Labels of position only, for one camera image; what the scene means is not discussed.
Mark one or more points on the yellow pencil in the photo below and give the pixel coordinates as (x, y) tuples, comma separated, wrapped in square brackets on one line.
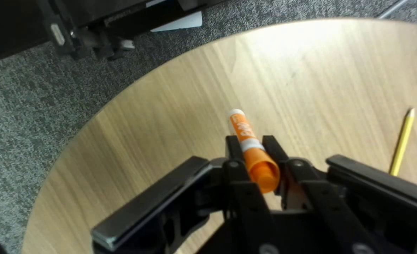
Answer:
[(402, 141)]

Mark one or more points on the black perforated mounting table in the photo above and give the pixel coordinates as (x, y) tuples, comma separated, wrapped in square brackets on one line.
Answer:
[(25, 22)]

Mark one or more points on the orange marker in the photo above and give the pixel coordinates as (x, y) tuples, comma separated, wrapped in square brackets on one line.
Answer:
[(252, 149)]

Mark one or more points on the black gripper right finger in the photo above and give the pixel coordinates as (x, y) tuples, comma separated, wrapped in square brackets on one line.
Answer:
[(358, 187)]

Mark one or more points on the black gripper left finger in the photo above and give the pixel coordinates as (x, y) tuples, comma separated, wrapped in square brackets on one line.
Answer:
[(170, 197)]

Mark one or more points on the white flat plate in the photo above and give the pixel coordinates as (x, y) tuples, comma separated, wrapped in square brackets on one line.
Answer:
[(182, 22)]

